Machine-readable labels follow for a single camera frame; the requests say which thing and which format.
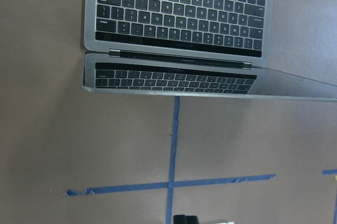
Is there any grey laptop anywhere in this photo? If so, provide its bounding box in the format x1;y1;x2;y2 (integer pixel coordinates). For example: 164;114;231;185
82;0;336;100

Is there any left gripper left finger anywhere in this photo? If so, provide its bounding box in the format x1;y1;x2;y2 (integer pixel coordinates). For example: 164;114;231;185
173;215;186;224

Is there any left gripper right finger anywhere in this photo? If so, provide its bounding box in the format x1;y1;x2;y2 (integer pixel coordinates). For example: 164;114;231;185
185;216;198;224

